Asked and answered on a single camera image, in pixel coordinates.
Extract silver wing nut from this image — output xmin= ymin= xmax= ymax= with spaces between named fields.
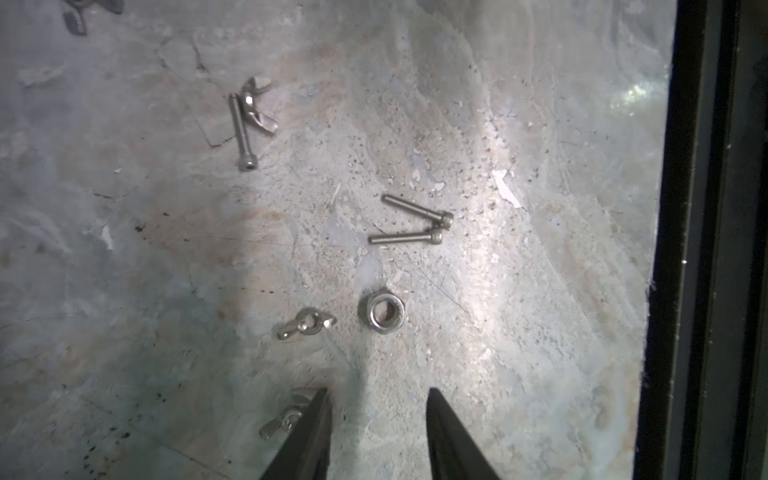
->
xmin=61 ymin=0 xmax=125 ymax=37
xmin=276 ymin=307 xmax=337 ymax=341
xmin=259 ymin=389 xmax=317 ymax=440
xmin=240 ymin=77 xmax=279 ymax=135

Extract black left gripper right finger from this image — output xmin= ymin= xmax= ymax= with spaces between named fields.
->
xmin=426 ymin=388 xmax=500 ymax=480

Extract silver screw pair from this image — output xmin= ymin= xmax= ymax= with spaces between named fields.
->
xmin=368 ymin=194 xmax=454 ymax=245

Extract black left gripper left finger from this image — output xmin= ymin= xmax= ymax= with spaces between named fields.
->
xmin=261 ymin=388 xmax=332 ymax=480

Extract silver hex nut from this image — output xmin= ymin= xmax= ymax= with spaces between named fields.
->
xmin=363 ymin=289 xmax=406 ymax=334

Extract silver long screw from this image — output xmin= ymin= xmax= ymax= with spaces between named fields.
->
xmin=228 ymin=93 xmax=258 ymax=171

